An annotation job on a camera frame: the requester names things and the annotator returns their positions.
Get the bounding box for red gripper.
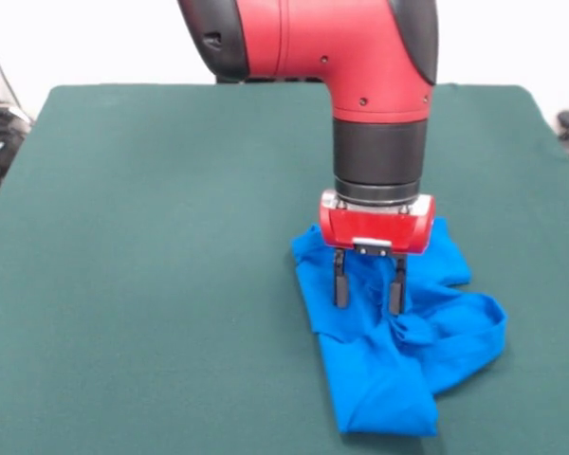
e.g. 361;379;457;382
319;189;436;317

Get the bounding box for blue laundry item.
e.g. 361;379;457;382
289;216;507;436

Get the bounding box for dark green table cloth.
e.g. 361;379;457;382
0;82;569;455

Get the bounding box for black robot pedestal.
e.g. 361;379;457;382
215;70;324;85

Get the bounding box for grey cable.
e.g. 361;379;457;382
0;40;34;127

